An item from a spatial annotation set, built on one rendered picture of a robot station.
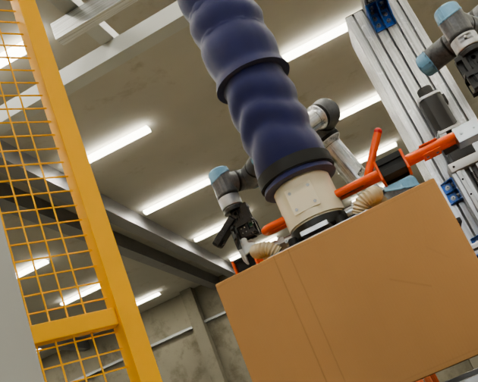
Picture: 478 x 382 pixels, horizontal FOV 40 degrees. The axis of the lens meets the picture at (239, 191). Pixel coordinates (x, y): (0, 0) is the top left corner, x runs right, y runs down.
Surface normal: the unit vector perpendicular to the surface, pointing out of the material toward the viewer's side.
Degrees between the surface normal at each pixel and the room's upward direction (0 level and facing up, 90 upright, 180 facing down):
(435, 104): 90
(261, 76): 83
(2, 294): 90
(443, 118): 90
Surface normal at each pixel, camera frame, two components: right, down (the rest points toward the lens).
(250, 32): 0.26, -0.44
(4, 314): 0.87, -0.45
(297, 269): -0.34, -0.23
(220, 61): -0.67, 0.18
